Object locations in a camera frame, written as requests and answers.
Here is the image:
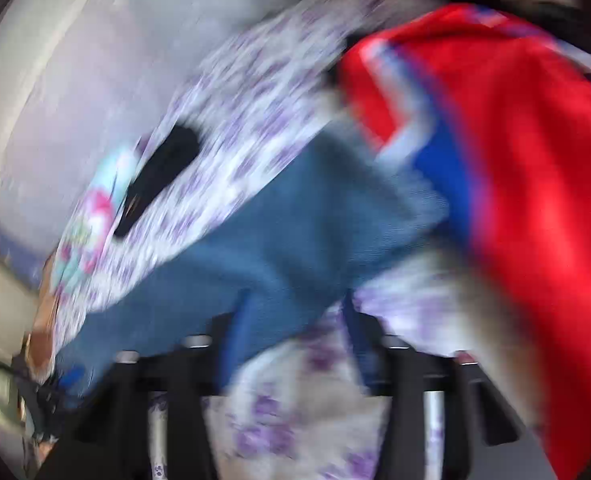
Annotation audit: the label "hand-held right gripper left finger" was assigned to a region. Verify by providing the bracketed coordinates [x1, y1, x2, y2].
[40, 299, 252, 480]

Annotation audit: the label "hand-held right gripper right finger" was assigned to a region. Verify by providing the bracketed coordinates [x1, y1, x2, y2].
[343, 295, 526, 480]

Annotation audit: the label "blue denim pants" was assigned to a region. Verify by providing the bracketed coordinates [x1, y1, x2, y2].
[55, 135, 451, 401]

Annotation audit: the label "orange brown cloth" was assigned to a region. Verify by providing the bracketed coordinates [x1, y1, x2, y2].
[28, 252, 61, 383]

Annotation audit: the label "blue patterned cloth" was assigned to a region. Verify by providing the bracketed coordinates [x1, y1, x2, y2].
[0, 195, 43, 288]

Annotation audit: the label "teal pink printed pillow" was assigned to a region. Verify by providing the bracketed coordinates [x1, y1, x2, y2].
[50, 147, 141, 306]

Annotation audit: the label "black object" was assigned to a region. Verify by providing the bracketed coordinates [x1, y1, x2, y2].
[114, 124, 202, 239]

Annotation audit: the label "red blue white cloth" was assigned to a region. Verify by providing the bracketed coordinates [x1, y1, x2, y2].
[334, 2, 591, 480]

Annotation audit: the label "purple floral bed sheet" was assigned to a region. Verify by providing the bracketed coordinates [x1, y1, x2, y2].
[40, 0, 541, 480]

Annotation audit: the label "white lace net curtain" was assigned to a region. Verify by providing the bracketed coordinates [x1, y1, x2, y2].
[0, 0, 326, 281]

